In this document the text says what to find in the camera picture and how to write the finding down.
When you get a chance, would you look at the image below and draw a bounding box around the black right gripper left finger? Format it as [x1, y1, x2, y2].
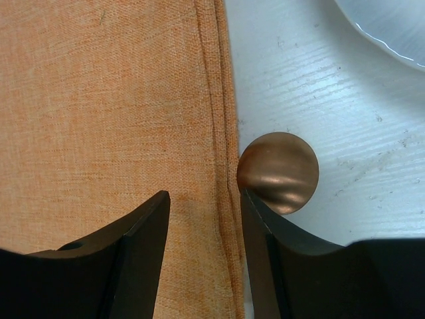
[1, 191, 170, 318]

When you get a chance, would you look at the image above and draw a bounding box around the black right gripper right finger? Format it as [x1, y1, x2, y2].
[241, 190, 424, 318]

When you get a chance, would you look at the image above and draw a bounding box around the copper spoon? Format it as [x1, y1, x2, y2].
[236, 132, 319, 215]

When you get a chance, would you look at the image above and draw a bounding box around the orange cloth placemat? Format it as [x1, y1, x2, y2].
[1, 1, 244, 318]

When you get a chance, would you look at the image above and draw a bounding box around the white grey-rimmed plate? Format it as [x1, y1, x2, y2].
[335, 0, 424, 72]

